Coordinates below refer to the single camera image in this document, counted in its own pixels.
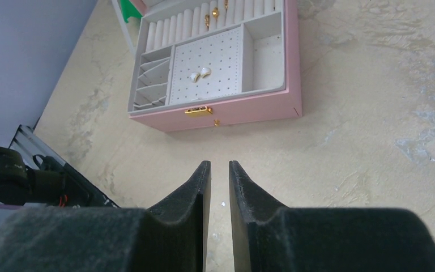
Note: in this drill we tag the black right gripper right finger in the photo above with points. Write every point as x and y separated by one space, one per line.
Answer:
267 235

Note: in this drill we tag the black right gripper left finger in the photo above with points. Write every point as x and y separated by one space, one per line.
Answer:
169 236

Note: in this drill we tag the small gold earring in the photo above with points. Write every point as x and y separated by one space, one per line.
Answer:
194 77

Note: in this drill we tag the pink jewelry box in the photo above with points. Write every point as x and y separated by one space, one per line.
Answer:
252 48

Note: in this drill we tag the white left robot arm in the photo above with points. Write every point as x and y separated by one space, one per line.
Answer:
15 187

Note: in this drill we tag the white pearl stud earring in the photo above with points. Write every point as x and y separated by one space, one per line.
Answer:
205 71

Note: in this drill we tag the green plastic bin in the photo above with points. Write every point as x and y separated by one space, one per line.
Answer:
129 11

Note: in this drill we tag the aluminium extrusion frame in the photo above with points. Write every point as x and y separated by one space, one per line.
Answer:
28 145

